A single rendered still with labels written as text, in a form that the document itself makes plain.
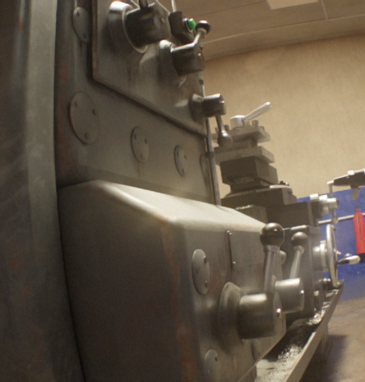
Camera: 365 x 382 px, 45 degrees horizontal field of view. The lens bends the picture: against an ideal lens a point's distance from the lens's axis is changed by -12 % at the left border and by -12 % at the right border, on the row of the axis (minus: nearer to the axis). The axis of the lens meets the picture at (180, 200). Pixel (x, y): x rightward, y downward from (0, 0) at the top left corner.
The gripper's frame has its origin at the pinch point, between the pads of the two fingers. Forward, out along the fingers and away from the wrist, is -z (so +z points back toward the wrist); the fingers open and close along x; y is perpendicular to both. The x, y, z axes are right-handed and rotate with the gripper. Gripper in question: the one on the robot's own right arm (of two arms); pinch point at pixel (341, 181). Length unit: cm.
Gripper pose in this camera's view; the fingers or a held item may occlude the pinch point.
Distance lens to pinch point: 166.1
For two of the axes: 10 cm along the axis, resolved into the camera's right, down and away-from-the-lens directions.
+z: 9.2, -1.6, -3.7
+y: -1.3, -9.9, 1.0
